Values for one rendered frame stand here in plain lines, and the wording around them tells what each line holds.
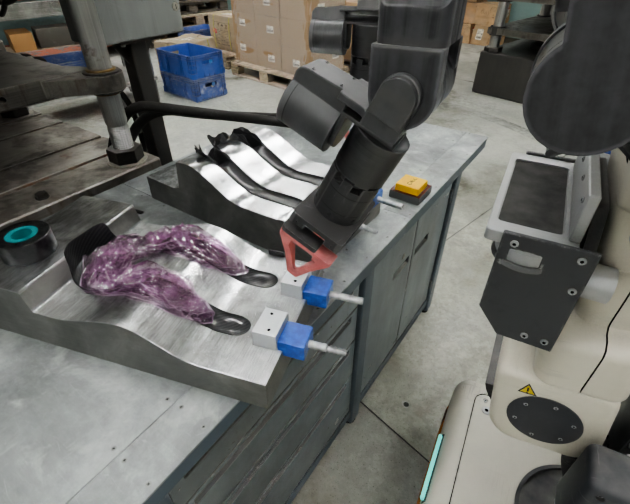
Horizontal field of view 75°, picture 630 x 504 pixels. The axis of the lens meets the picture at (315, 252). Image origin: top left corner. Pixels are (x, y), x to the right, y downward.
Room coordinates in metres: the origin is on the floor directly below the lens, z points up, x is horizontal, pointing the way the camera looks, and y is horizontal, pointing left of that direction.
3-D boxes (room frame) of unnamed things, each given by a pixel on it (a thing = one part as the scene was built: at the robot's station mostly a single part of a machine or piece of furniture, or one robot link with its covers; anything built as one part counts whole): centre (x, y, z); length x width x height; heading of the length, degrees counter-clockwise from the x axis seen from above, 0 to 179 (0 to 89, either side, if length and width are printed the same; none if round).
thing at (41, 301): (0.52, 0.26, 0.86); 0.50 x 0.26 x 0.11; 72
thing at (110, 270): (0.52, 0.26, 0.90); 0.26 x 0.18 x 0.08; 72
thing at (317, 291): (0.49, -0.01, 0.86); 0.13 x 0.05 x 0.05; 72
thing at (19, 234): (0.53, 0.46, 0.93); 0.08 x 0.08 x 0.04
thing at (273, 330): (0.39, 0.02, 0.86); 0.13 x 0.05 x 0.05; 72
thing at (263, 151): (0.84, 0.12, 0.92); 0.35 x 0.16 x 0.09; 55
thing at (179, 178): (0.86, 0.13, 0.87); 0.50 x 0.26 x 0.14; 55
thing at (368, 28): (0.77, -0.08, 1.18); 0.07 x 0.06 x 0.07; 72
